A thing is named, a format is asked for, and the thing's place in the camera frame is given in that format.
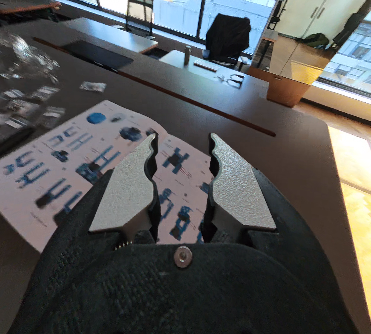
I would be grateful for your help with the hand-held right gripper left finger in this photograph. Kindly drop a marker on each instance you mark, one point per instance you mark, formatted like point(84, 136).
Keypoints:
point(124, 194)

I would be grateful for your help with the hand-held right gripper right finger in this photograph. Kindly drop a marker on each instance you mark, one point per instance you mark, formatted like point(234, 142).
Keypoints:
point(240, 194)

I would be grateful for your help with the pile of small screw bags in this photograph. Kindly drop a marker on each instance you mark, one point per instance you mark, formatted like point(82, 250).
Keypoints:
point(92, 86)

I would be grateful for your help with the dark grey desk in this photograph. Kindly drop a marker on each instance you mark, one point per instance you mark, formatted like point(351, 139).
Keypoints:
point(260, 160)

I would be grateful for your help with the printed instruction booklet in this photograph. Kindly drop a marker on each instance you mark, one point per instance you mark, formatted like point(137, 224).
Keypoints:
point(29, 209)

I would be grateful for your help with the low wooden cabinet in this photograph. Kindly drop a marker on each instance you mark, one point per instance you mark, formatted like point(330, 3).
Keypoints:
point(284, 90)

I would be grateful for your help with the black screwdriver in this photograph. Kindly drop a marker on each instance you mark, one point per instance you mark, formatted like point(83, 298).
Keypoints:
point(14, 139)

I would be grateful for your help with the metal water bottle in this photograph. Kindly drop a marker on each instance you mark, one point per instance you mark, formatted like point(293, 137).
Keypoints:
point(187, 55)

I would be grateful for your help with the office chair with black jacket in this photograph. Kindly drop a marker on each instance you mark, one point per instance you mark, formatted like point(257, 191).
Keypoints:
point(227, 35)

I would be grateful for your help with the green backpack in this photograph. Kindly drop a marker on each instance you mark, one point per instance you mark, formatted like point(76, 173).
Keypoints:
point(316, 41)

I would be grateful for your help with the crumpled clear plastic wrap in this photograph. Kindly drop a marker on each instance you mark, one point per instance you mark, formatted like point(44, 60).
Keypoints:
point(20, 49)

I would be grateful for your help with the black mesh office chair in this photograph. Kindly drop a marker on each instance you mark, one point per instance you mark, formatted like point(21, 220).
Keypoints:
point(140, 9)

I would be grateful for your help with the black bag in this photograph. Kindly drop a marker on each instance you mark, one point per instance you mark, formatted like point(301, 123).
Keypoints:
point(349, 29)

